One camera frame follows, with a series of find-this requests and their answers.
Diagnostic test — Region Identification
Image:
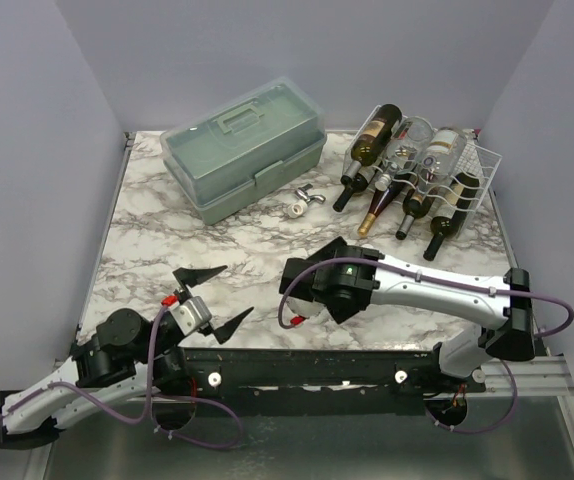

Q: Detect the clear bottle white label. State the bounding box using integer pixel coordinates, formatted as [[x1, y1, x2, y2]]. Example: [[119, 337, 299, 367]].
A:
[[415, 127, 467, 192]]

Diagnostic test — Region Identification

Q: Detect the round clear bottle dark label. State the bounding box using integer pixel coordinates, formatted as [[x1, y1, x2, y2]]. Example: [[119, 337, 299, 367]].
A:
[[286, 297, 326, 327]]

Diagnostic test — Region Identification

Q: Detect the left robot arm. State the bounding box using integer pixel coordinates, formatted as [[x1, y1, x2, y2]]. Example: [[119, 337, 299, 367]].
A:
[[0, 267, 250, 450]]

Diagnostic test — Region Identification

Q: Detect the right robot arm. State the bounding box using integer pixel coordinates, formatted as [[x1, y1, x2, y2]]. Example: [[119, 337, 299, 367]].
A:
[[279, 237, 536, 392]]

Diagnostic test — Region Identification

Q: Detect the chrome white bottle stopper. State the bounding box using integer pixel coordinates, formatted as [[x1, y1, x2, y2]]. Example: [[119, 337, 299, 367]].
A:
[[286, 183, 326, 219]]

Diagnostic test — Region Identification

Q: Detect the red wine bottle gold foil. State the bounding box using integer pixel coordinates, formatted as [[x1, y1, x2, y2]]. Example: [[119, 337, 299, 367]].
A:
[[357, 180, 405, 238]]

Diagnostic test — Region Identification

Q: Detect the dark bottle bottom left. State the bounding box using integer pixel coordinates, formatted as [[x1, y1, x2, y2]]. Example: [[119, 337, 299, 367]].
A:
[[332, 166, 375, 212]]

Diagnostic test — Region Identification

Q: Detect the green bottle black neck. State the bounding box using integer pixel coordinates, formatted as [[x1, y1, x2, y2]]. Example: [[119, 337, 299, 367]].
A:
[[423, 172, 480, 261]]

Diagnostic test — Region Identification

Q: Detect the dark green bottle top left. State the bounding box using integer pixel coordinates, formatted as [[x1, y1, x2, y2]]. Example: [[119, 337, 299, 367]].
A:
[[341, 104, 402, 185]]

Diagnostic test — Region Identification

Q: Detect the clear bottle silver cap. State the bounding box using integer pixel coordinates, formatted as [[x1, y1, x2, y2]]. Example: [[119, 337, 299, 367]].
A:
[[374, 116, 434, 191]]

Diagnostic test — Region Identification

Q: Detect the green plastic toolbox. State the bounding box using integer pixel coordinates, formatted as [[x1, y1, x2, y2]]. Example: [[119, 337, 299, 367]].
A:
[[160, 78, 327, 225]]

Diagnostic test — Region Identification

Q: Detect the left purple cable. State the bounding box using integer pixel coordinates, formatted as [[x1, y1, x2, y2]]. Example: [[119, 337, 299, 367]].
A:
[[0, 304, 244, 447]]

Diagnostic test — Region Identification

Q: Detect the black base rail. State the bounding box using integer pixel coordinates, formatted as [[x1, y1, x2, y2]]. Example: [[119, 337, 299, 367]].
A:
[[153, 348, 485, 423]]

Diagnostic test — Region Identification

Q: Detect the white wire wine rack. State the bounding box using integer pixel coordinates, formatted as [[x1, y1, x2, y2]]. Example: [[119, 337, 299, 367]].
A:
[[333, 104, 502, 240]]

